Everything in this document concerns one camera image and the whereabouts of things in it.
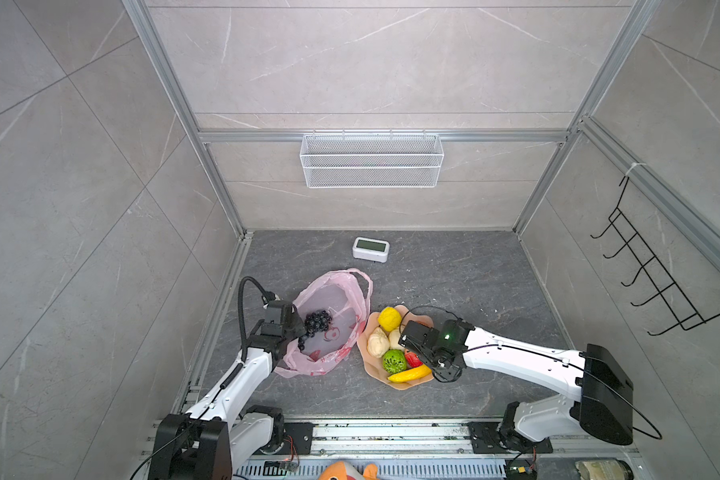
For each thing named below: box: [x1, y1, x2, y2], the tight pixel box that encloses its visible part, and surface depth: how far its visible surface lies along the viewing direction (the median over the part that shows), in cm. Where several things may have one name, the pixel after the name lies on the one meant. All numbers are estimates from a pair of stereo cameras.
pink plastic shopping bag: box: [274, 268, 373, 379], surface depth 92 cm
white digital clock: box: [352, 236, 391, 263], surface depth 112 cm
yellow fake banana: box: [388, 364, 432, 383], surface depth 79 cm
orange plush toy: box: [318, 461, 379, 480], surface depth 65 cm
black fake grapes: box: [298, 309, 333, 350], surface depth 92 cm
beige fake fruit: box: [366, 326, 390, 358], surface depth 84 cm
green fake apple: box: [382, 349, 407, 374], surface depth 81 cm
